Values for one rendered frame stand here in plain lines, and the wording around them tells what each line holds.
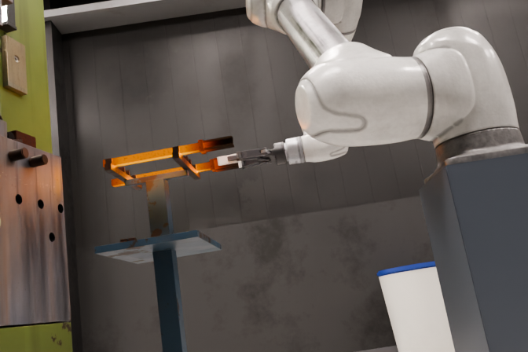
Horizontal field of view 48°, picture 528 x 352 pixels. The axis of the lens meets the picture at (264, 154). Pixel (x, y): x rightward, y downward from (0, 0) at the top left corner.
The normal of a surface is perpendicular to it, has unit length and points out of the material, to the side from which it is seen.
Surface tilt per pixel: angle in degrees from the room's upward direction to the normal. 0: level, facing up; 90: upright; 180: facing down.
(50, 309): 90
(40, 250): 90
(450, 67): 84
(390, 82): 88
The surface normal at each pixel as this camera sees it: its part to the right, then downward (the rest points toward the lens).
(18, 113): 0.95, -0.21
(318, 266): -0.03, -0.26
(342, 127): -0.14, 0.63
